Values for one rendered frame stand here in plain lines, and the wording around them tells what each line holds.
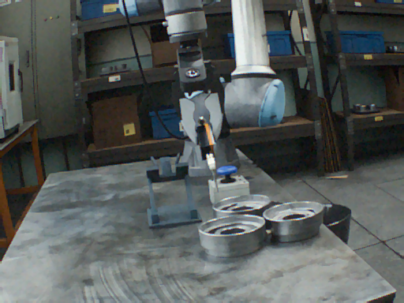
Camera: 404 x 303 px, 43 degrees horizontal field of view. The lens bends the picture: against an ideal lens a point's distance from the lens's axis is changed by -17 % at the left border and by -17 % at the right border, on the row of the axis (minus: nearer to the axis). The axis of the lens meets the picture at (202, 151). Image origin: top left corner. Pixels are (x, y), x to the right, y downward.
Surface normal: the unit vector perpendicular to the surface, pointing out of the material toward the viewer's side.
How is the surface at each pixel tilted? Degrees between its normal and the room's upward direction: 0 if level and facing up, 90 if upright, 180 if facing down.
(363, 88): 90
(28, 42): 90
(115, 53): 90
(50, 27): 90
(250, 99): 79
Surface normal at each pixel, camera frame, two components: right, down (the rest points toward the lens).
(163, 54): 0.04, 0.04
